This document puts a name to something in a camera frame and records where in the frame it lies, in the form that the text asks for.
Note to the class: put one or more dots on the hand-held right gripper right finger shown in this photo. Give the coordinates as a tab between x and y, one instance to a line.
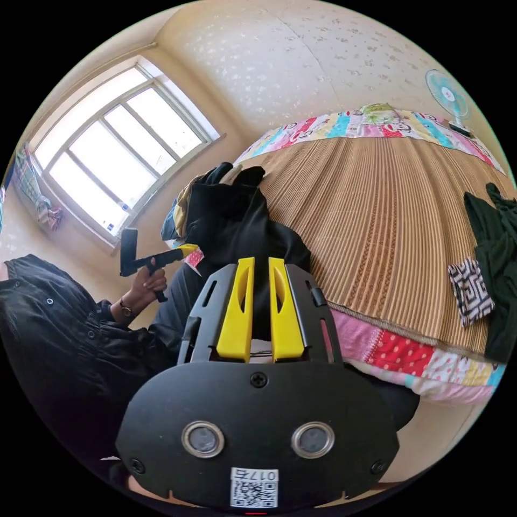
285	323

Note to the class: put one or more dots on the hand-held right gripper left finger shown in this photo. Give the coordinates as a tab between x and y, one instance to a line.
235	319

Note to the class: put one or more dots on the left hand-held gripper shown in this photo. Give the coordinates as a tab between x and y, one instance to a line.
155	270

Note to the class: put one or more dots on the black pants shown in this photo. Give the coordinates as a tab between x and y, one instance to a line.
242	234

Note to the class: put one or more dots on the person's left forearm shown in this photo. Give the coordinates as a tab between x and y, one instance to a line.
123	312

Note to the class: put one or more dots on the person's left hand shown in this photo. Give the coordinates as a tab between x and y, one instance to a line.
146	286

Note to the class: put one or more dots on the window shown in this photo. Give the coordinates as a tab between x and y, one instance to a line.
121	157

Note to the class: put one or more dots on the bed with woven mat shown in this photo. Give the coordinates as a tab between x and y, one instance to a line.
375	226

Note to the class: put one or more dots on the person's body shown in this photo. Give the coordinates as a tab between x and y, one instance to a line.
60	343

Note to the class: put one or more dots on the plaid curtain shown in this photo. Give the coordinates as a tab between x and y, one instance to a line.
34	190

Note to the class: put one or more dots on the black white patterned garment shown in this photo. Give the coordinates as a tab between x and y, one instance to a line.
470	293

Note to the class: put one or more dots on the dark green pile of clothes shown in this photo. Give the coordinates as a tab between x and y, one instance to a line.
499	258

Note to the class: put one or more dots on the green printed pillow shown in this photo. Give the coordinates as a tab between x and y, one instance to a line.
377	113

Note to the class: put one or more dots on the teal standing fan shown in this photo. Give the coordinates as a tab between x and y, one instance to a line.
446	95

